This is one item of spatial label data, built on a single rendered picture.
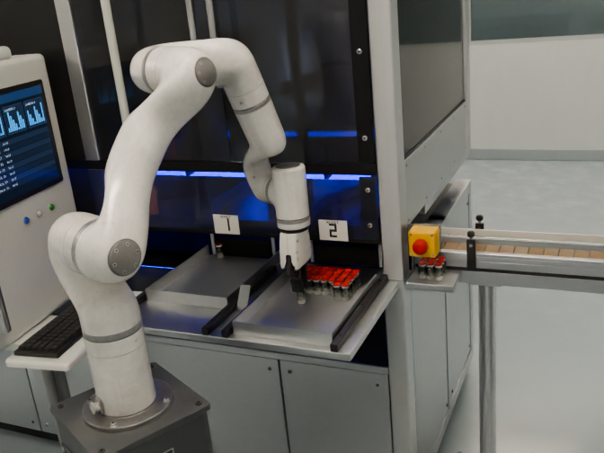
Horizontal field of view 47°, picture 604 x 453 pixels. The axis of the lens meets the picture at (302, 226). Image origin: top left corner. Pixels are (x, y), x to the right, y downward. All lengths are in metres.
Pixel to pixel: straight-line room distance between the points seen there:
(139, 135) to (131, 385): 0.50
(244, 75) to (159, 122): 0.25
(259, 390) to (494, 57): 4.62
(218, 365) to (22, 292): 0.66
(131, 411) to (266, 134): 0.67
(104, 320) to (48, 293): 0.82
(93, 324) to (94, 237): 0.19
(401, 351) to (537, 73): 4.60
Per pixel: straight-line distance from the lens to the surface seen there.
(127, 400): 1.50
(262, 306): 1.85
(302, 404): 2.26
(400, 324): 1.98
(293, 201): 1.69
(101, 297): 1.44
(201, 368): 2.37
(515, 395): 3.06
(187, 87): 1.38
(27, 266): 2.14
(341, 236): 1.92
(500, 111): 6.46
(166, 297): 1.95
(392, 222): 1.86
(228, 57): 1.52
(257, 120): 1.59
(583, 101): 6.39
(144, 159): 1.39
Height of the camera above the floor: 1.68
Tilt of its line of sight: 19 degrees down
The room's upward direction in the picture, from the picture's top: 6 degrees counter-clockwise
